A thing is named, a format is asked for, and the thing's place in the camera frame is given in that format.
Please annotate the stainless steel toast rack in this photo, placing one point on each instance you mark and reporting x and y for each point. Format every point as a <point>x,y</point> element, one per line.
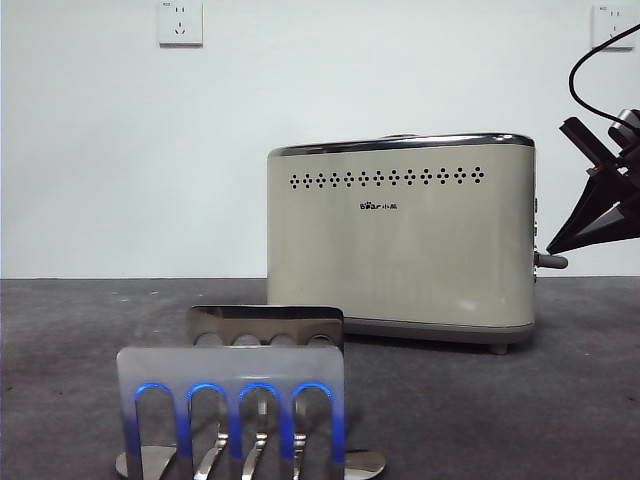
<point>230,365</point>

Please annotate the white wall socket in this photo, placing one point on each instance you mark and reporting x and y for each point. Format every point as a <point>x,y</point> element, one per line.
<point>605,30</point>
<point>181,25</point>

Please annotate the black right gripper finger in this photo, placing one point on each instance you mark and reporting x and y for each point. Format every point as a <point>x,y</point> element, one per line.
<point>615,225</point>
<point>600,200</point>

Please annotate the cream toaster with chrome top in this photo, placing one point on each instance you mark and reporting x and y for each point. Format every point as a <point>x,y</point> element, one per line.
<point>400,260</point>

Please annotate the grey toaster lever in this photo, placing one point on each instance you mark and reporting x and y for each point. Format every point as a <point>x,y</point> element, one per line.
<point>552,260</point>

